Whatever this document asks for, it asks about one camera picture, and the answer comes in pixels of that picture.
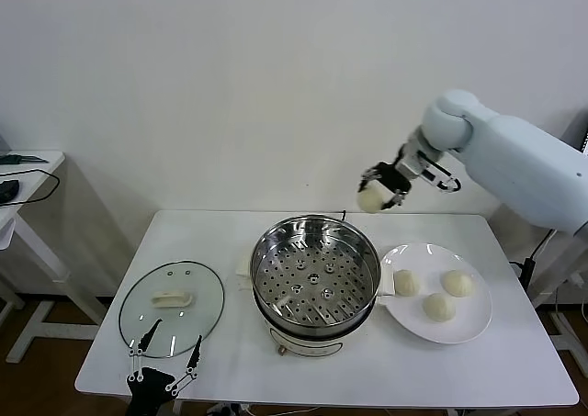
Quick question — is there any white round plate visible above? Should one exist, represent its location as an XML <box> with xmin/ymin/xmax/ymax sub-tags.
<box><xmin>379</xmin><ymin>242</ymin><xmax>494</xmax><ymax>345</ymax></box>

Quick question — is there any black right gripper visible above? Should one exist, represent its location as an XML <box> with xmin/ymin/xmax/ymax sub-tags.
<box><xmin>357</xmin><ymin>162</ymin><xmax>413</xmax><ymax>211</ymax></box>

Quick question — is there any black computer mouse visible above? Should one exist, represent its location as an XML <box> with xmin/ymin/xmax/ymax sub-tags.
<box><xmin>0</xmin><ymin>179</ymin><xmax>22</xmax><ymax>205</ymax></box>

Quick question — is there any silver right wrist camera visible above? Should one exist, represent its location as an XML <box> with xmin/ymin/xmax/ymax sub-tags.
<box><xmin>398</xmin><ymin>152</ymin><xmax>462</xmax><ymax>194</ymax></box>

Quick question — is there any stainless steel steamer basket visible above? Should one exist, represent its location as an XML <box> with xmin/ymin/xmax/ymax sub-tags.
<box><xmin>250</xmin><ymin>215</ymin><xmax>382</xmax><ymax>337</ymax></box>

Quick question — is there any white steamed baozi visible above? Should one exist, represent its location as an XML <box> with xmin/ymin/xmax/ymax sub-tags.
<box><xmin>356</xmin><ymin>184</ymin><xmax>390</xmax><ymax>214</ymax></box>
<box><xmin>440</xmin><ymin>269</ymin><xmax>474</xmax><ymax>297</ymax></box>
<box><xmin>421</xmin><ymin>292</ymin><xmax>458</xmax><ymax>324</ymax></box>
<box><xmin>394</xmin><ymin>269</ymin><xmax>423</xmax><ymax>297</ymax></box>

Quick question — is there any white floor power strip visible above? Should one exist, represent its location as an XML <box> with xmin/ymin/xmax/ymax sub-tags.
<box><xmin>206</xmin><ymin>401</ymin><xmax>258</xmax><ymax>416</ymax></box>

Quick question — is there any black looped cable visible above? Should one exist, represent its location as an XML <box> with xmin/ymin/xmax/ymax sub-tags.
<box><xmin>0</xmin><ymin>168</ymin><xmax>62</xmax><ymax>209</ymax></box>

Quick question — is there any white electric cooker base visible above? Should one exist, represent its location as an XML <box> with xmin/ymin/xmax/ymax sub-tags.
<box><xmin>234</xmin><ymin>250</ymin><xmax>397</xmax><ymax>358</ymax></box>

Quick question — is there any black laptop power cable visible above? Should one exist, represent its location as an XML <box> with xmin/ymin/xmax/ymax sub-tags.
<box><xmin>510</xmin><ymin>230</ymin><xmax>555</xmax><ymax>298</ymax></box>

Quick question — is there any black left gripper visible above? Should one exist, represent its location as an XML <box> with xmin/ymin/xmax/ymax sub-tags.
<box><xmin>127</xmin><ymin>318</ymin><xmax>204</xmax><ymax>416</ymax></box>

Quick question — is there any glass lid with cream handle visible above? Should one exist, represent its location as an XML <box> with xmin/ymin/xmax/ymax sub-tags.
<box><xmin>119</xmin><ymin>260</ymin><xmax>226</xmax><ymax>360</ymax></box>

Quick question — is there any white side table with cable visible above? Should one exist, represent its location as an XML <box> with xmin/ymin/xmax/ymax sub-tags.
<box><xmin>0</xmin><ymin>151</ymin><xmax>111</xmax><ymax>365</ymax></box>

